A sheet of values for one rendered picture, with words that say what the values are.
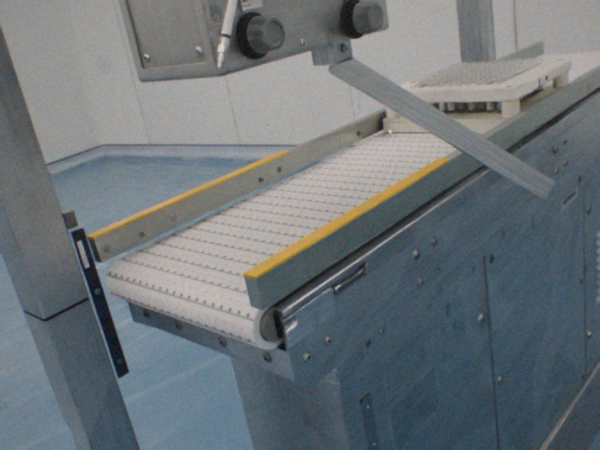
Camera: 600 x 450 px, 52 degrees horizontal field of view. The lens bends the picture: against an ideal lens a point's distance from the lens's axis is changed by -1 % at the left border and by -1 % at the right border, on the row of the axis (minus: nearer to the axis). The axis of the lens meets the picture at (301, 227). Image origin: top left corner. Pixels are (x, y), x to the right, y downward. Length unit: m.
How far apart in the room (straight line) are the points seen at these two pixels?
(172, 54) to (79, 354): 0.42
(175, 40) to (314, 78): 4.16
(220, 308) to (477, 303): 0.53
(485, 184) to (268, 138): 4.25
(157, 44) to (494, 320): 0.77
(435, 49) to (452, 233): 3.34
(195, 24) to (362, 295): 0.34
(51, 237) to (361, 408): 0.42
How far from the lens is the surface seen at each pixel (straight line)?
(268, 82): 4.92
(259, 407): 0.89
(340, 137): 1.04
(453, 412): 1.03
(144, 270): 0.72
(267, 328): 0.58
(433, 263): 0.78
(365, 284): 0.67
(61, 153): 6.52
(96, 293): 0.78
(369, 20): 0.55
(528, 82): 1.04
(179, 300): 0.65
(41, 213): 0.74
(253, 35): 0.47
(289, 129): 4.90
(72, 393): 0.81
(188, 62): 0.49
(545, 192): 0.76
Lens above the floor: 1.20
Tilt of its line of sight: 20 degrees down
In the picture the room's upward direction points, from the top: 11 degrees counter-clockwise
